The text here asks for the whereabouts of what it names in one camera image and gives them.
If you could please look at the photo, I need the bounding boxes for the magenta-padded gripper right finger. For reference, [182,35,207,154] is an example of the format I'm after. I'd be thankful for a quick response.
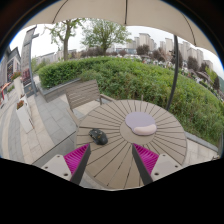
[131,143,184,186]

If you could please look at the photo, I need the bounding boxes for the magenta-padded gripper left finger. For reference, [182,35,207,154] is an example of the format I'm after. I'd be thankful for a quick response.
[41,143,92,186]

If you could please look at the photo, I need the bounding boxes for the black computer mouse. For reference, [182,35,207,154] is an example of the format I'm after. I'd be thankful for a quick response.
[88,128,109,146]

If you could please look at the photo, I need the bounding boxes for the purple mouse pad, wrist rest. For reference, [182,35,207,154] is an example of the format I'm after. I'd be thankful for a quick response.
[124,111,158,137]

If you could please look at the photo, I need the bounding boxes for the slatted wooden chair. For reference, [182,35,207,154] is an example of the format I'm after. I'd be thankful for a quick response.
[64,79,116,128]

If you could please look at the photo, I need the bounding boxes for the white planter box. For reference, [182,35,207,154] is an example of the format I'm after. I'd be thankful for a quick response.
[15,98,35,134]

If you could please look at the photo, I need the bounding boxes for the tall grey sign pillar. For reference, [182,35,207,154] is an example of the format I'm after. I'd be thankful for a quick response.
[20,25,40,98]

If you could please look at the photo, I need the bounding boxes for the group of apartment buildings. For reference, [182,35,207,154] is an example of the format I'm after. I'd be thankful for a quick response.
[126,32,214,71]

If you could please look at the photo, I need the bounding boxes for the thin sparse-leaved tree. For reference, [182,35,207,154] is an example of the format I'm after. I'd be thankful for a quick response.
[44,18,86,62]

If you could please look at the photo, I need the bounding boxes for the round full-crowned tree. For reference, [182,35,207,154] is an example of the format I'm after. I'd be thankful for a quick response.
[80,18,133,56]

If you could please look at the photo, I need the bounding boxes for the beige cantilever patio umbrella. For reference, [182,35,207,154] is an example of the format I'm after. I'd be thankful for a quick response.
[21,0,219,112]

